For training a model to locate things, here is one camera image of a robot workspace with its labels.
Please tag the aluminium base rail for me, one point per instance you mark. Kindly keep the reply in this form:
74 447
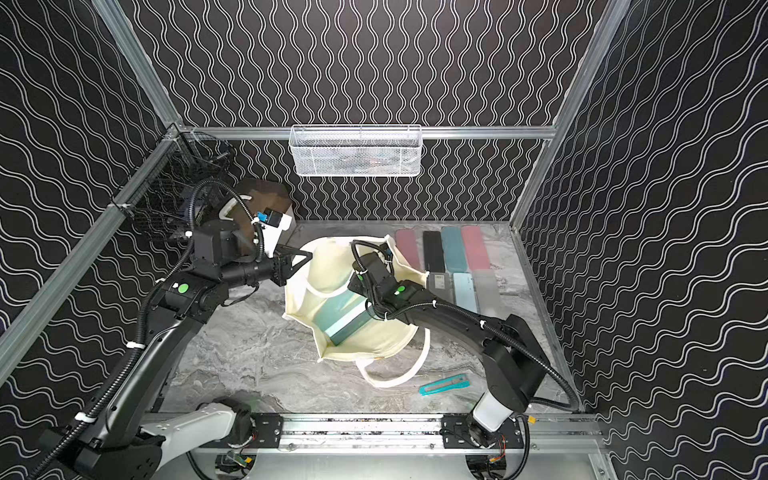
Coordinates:
438 434

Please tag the translucent clear pencil case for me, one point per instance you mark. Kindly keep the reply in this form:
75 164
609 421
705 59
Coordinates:
487 294

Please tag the white wire mesh basket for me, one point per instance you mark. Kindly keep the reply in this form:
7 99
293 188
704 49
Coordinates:
336 150

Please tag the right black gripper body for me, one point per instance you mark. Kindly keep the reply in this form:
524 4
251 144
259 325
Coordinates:
356 285

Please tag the black pencil case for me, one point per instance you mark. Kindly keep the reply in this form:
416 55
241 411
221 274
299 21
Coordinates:
433 252

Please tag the teal translucent pencil case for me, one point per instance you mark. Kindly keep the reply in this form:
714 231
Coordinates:
453 249

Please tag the black wire basket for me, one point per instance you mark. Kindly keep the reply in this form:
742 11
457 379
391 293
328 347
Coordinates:
160 212

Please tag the light blue pencil case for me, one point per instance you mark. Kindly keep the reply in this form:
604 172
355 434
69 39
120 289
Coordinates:
464 291

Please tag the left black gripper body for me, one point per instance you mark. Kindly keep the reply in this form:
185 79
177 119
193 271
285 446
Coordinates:
279 267

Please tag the cream canvas tote bag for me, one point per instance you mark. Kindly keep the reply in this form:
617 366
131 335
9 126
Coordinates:
318 298

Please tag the pink pencil case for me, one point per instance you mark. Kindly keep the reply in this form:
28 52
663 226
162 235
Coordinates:
406 243
475 248

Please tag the grey pencil case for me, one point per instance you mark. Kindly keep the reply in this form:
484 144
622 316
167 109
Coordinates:
440 284

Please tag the brown lidded storage box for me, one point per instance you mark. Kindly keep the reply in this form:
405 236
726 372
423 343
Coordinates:
268 202

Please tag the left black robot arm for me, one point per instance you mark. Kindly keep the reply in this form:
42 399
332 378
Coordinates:
106 439

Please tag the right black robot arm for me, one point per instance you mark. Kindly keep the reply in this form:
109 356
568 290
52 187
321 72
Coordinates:
517 371

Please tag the green pencil case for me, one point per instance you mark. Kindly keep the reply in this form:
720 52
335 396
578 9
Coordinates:
341 316

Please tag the teal utility knife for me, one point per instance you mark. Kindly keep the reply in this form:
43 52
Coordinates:
454 382

